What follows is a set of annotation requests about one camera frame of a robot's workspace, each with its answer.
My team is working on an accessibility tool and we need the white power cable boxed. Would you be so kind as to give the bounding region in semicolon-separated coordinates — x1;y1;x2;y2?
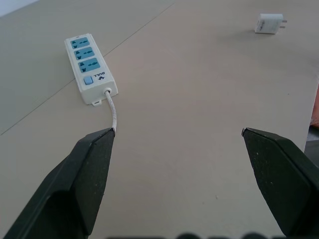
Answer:
105;89;118;132

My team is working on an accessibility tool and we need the white power strip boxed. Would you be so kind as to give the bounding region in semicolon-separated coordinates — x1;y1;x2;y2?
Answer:
64;32;119;107

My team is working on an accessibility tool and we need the white plug adapter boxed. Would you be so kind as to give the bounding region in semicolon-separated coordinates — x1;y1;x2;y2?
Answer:
254;13;288;35

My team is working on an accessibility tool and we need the orange-brown object beside table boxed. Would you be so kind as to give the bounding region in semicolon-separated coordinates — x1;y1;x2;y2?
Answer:
310;83;319;128

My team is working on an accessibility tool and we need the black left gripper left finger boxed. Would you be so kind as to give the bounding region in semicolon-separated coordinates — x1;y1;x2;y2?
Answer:
0;127;116;239

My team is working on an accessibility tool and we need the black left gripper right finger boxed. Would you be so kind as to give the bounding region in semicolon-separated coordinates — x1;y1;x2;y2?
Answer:
241;127;319;237

